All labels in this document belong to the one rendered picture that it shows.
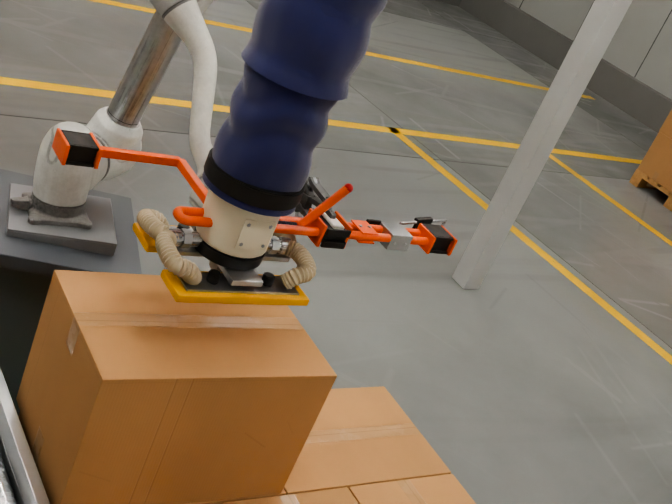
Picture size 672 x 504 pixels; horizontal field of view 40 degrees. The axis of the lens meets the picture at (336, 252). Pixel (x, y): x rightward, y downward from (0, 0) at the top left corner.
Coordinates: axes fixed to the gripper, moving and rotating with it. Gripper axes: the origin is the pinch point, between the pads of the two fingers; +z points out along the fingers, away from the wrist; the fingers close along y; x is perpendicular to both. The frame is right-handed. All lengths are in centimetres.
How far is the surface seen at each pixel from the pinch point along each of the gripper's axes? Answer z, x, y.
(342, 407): -11, -43, 69
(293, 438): 21, 1, 49
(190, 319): -1.1, 27.3, 29.0
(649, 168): -344, -613, 102
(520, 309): -142, -274, 123
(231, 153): 3.5, 35.6, -17.9
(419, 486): 24, -50, 69
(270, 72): 6, 35, -38
